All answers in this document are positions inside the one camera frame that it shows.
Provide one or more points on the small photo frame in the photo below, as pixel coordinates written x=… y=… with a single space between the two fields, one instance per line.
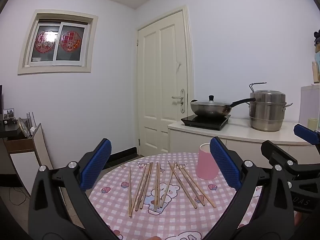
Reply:
x=8 y=113

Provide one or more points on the pink paper cup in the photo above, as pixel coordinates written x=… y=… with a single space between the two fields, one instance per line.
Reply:
x=205 y=165

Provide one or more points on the thin metal rods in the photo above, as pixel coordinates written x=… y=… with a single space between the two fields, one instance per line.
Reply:
x=31 y=120

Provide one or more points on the black induction cooktop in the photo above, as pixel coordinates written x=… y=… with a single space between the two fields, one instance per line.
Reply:
x=205 y=123

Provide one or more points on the pink checkered tablecloth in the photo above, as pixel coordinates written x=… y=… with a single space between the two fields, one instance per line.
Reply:
x=175 y=220

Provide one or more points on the white counter cabinet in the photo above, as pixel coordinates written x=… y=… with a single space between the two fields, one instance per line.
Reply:
x=250 y=136

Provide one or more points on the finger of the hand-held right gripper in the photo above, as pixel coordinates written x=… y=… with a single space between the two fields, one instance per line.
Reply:
x=305 y=132
x=275 y=152

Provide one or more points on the sliding window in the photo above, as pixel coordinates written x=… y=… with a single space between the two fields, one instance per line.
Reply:
x=70 y=57

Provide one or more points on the red round window decoration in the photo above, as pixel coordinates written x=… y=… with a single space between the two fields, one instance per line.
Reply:
x=45 y=41
x=70 y=41

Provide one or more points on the stainless steel steamer pot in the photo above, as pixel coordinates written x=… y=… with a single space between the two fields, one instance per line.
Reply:
x=267 y=112

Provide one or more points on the cream panel door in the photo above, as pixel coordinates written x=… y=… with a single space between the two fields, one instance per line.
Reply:
x=152 y=80

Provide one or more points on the pale yellow cup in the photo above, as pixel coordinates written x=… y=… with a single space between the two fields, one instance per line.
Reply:
x=312 y=124

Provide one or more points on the row of wooden chopsticks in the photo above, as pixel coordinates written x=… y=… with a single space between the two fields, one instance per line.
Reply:
x=130 y=192

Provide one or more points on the beige bottle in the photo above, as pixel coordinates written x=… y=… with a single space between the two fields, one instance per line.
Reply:
x=315 y=72

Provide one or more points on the person's right hand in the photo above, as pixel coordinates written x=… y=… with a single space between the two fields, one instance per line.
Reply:
x=298 y=218

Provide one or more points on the glass wok lid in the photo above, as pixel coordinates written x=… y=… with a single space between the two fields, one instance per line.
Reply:
x=211 y=103

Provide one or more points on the round desk clock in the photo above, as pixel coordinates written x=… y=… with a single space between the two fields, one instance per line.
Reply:
x=23 y=127

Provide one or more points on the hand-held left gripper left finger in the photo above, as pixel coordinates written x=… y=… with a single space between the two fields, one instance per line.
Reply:
x=96 y=165

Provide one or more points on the wooden cabinet with white panel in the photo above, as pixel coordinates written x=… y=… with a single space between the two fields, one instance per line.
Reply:
x=22 y=160

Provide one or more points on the dark stuffed toy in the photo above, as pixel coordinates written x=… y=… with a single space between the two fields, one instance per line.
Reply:
x=317 y=40

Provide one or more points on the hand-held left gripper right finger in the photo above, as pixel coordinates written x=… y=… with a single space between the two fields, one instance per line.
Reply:
x=226 y=165

